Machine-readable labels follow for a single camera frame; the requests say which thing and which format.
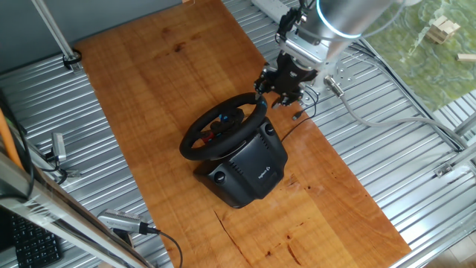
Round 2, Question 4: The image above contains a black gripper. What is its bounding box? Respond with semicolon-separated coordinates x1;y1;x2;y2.
254;51;317;109

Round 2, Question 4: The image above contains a black racing steering wheel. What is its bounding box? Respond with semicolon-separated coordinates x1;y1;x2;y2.
178;92;268;162

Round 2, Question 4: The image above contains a black steering wheel base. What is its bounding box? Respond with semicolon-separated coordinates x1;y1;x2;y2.
193;117;289;209

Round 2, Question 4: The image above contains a silver robot mounting plate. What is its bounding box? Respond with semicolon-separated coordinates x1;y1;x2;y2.
300;55;360;107

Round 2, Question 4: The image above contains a white power strip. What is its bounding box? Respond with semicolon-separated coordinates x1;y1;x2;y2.
251;0;295;23

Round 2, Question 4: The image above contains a brown wooden board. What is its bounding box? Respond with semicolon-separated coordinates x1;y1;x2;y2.
74;0;412;268

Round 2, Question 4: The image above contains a stack of wooden blocks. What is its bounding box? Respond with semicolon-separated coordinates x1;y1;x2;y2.
425;14;461;45

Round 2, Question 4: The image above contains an orange pole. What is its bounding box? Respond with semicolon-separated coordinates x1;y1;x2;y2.
0;107;25;170

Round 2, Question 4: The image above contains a black keyboard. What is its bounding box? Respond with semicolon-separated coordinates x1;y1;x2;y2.
9;214;63;268

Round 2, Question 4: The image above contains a black USB cable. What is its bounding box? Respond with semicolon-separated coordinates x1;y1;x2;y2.
280;84;320;143

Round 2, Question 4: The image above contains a thick grey robot cable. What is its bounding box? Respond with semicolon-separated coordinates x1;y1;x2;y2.
323;74;468;150

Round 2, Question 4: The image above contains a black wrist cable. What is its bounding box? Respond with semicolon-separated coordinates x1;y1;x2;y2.
275;5;309;40

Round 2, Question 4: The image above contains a silver corner bracket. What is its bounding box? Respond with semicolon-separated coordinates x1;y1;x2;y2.
433;162;454;179

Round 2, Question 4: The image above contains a black camera cable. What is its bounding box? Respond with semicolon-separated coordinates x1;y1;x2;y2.
147;226;184;268

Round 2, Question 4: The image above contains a silver ribbed camera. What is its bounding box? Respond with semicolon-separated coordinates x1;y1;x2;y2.
97;208;149;236
51;132;68;163

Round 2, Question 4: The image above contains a silver camera pole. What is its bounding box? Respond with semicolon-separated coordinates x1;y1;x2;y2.
30;0;85;74

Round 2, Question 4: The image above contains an aluminium frame bar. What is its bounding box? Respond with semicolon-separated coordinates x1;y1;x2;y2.
0;152;155;268

